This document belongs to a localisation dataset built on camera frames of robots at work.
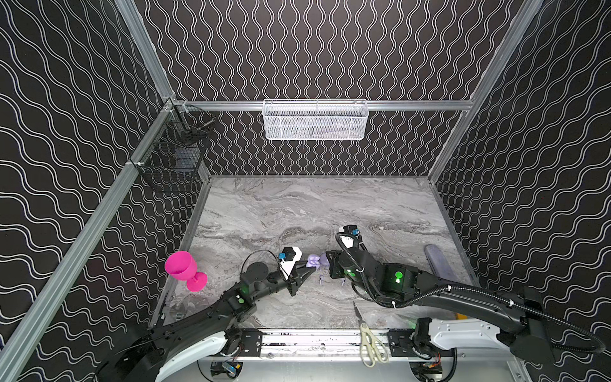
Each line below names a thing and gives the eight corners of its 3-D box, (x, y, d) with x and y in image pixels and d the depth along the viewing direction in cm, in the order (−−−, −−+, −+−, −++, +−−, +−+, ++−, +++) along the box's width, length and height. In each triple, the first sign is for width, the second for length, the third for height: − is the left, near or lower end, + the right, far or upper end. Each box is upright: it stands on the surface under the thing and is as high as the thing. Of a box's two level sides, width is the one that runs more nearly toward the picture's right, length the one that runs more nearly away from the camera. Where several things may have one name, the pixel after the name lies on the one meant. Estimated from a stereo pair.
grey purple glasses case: (441, 284, 88) (444, 281, 86) (422, 248, 98) (424, 245, 96) (453, 282, 88) (456, 279, 86) (433, 247, 98) (435, 243, 96)
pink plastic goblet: (183, 292, 87) (161, 273, 74) (190, 272, 92) (170, 251, 79) (206, 292, 87) (188, 273, 74) (212, 272, 92) (196, 250, 79)
